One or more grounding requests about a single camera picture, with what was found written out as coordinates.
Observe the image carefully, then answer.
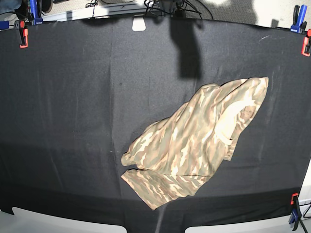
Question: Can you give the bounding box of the blue clamp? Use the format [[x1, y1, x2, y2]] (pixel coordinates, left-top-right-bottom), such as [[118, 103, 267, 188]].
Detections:
[[290, 4, 307, 34], [29, 0, 43, 25], [289, 193, 302, 232]]

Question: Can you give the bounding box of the orange clamp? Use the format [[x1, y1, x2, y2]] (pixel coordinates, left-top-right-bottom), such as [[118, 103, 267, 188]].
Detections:
[[14, 20, 28, 49], [301, 29, 311, 57]]

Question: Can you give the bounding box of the black cable bundle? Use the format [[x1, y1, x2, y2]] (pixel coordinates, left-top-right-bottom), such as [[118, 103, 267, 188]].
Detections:
[[143, 0, 202, 18]]

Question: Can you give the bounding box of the black table cloth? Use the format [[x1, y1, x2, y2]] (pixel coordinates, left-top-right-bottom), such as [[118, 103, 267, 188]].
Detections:
[[0, 17, 311, 233]]

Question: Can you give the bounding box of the camouflage t-shirt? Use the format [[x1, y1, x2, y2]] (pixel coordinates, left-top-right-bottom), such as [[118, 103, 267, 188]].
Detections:
[[121, 77, 269, 210]]

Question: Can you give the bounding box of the orange clamp top left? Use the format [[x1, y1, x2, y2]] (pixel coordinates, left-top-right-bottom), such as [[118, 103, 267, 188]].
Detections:
[[14, 20, 28, 49]]

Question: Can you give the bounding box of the blue clamp top right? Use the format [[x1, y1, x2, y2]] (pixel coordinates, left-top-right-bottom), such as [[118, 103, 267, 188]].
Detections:
[[290, 4, 307, 34]]

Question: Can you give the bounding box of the blue clamp top left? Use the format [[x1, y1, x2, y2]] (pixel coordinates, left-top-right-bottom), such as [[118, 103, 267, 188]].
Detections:
[[29, 0, 43, 25]]

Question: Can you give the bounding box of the blue clamp bottom right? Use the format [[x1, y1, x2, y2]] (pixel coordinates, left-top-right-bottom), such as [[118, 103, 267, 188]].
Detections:
[[289, 193, 302, 232]]

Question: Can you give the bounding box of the orange clamp top right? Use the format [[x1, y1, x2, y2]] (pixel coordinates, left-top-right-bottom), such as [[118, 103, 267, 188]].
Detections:
[[301, 29, 311, 57]]

